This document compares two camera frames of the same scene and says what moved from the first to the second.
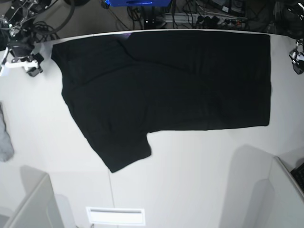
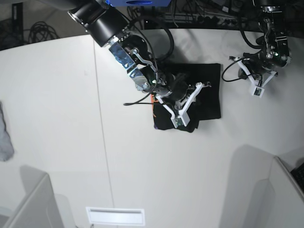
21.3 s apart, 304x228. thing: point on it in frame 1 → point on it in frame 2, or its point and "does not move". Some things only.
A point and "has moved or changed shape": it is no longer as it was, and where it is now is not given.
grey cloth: [7, 150] does not move
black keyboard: [298, 174] does not move
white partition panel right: [287, 209] does not move
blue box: [139, 3] does not move
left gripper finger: [34, 71] → [193, 113]
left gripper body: [20, 48] → [168, 85]
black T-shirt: [121, 88] has moved or changed shape
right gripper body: [299, 49] → [274, 54]
